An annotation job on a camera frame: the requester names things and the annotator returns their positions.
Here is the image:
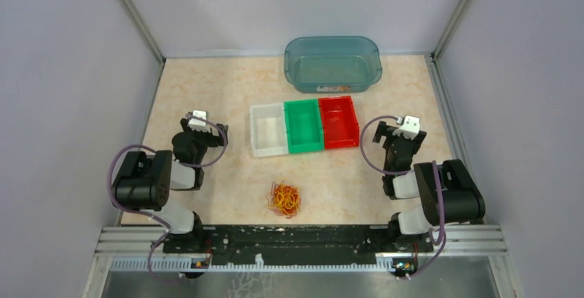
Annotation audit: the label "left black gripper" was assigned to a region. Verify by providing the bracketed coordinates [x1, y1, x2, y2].
[181, 119, 228, 166]

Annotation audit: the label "orange yellow cables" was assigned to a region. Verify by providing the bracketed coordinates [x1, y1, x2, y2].
[267, 180, 302, 219]

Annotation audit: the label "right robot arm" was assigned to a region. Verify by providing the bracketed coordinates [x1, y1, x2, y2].
[373, 121, 486, 251]

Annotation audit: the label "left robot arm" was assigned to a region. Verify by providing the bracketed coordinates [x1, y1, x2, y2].
[111, 114, 229, 253]

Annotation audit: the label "red plastic bin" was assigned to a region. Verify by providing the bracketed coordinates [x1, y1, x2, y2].
[317, 96, 360, 149]

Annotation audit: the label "white plastic bin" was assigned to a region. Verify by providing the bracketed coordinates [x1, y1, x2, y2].
[249, 103, 289, 158]

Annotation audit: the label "green plastic bin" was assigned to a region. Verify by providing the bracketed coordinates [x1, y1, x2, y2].
[284, 98, 324, 153]

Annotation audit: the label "blue transparent plastic tub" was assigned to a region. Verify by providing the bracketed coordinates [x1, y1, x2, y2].
[283, 36, 383, 94]

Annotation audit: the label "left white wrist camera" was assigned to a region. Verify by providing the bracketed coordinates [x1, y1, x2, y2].
[187, 110, 210, 132]

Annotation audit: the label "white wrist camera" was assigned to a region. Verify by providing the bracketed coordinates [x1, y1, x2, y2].
[187, 110, 210, 132]
[393, 116, 420, 140]

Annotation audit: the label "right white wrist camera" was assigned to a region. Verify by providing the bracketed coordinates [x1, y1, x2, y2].
[393, 116, 420, 140]

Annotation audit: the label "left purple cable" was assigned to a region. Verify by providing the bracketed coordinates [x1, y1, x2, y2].
[106, 112, 229, 286]

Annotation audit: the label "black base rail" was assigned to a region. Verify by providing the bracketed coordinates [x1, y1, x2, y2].
[95, 224, 508, 273]

